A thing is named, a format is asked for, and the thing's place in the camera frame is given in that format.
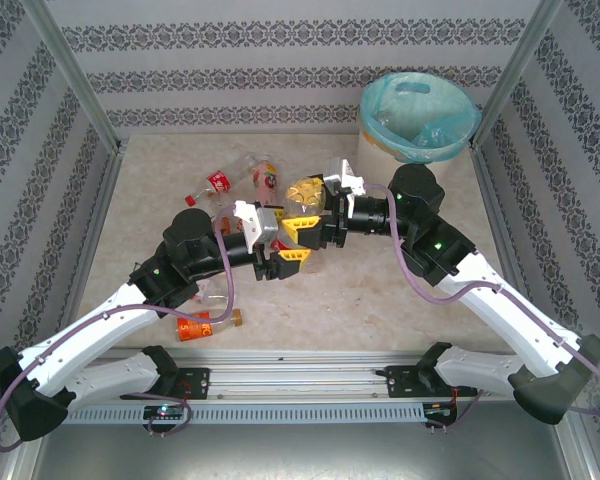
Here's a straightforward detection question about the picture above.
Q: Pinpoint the yellow orange drink bottle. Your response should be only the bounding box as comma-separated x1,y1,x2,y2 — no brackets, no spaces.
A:
283,175,327,217

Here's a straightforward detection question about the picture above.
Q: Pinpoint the pink peach drink bottle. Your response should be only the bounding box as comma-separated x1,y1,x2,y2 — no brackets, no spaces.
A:
251,154,281,207

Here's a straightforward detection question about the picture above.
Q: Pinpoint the clear bottle red white label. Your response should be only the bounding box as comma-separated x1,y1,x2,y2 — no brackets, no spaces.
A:
192,278,231,307

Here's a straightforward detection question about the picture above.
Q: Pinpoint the orange label juice bottle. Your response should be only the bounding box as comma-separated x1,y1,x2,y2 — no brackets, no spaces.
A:
175,307,245,344

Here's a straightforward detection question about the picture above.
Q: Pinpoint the white bin with blue bag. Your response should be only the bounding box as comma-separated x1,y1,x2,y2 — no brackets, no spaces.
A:
358,72,483,164

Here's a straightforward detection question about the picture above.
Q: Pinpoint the small controller board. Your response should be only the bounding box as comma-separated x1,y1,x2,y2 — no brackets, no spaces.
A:
423,401,457,419
142,404,185,421

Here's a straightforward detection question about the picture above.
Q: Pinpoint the metal base panel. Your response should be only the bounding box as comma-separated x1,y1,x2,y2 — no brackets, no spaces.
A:
29,399,589,480

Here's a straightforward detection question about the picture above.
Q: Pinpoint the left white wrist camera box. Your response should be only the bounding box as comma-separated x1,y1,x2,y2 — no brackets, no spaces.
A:
232,198,280,251

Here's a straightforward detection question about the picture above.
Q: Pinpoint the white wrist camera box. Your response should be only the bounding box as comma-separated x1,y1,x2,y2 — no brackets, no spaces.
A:
323,156,367,197
232,198,280,251

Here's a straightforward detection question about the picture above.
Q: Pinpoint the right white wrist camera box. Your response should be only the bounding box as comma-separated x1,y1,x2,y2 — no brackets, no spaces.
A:
323,156,367,197

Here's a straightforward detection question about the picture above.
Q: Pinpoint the aluminium side rail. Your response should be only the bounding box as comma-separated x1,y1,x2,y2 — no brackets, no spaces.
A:
471,142,551,361
48,139,127,366

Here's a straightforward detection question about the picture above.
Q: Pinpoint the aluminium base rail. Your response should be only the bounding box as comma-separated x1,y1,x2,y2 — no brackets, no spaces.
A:
27,345,572,402

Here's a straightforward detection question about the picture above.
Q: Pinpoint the slotted grey cable duct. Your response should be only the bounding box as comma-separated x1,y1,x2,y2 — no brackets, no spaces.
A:
64,403,427,425

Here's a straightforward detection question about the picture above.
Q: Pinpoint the aluminium frame post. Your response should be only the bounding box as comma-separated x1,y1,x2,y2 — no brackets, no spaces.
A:
471,0,566,149
19,0,121,154

